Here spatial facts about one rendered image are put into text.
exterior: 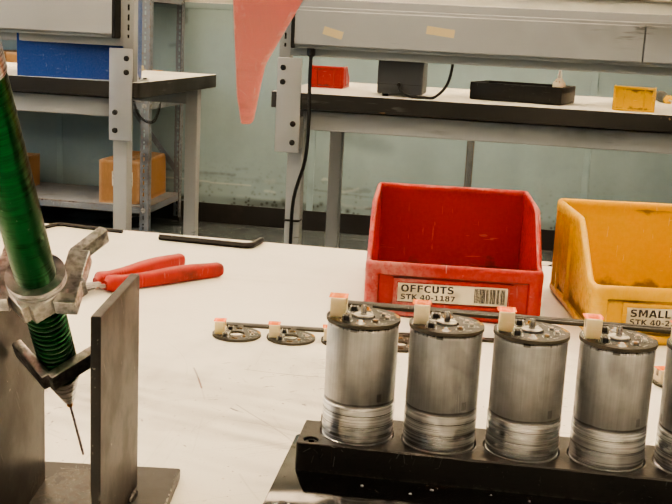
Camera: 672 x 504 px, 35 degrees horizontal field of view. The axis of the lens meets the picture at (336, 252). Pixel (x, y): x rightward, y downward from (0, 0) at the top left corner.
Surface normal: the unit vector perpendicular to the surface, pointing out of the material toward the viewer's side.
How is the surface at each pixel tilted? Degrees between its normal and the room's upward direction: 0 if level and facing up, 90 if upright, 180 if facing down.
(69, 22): 90
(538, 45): 90
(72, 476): 0
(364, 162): 90
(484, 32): 90
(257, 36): 146
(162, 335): 0
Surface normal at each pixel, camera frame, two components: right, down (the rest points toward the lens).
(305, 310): 0.05, -0.98
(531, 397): -0.10, 0.20
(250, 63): -0.05, 0.92
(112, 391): 1.00, 0.05
